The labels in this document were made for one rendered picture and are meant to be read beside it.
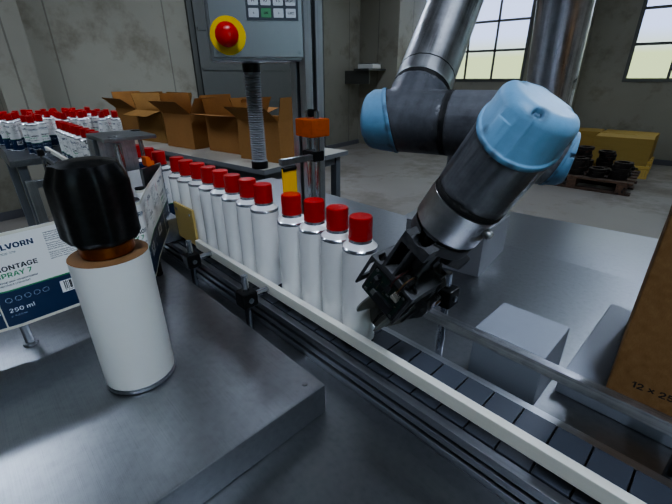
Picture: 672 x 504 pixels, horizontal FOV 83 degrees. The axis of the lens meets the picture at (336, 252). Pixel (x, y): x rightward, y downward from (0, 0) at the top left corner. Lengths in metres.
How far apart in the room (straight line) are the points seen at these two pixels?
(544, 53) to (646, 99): 6.93
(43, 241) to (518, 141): 0.64
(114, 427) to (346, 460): 0.28
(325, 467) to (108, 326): 0.31
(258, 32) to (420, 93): 0.37
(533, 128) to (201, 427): 0.47
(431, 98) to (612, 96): 7.30
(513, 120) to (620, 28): 7.44
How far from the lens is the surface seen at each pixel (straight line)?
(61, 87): 5.01
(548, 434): 0.55
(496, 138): 0.35
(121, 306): 0.52
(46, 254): 0.73
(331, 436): 0.56
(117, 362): 0.57
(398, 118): 0.48
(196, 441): 0.52
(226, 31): 0.75
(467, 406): 0.50
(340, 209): 0.56
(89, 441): 0.57
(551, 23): 0.80
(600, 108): 7.77
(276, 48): 0.77
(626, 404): 0.50
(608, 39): 7.78
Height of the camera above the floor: 1.26
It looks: 25 degrees down
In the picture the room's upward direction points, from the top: straight up
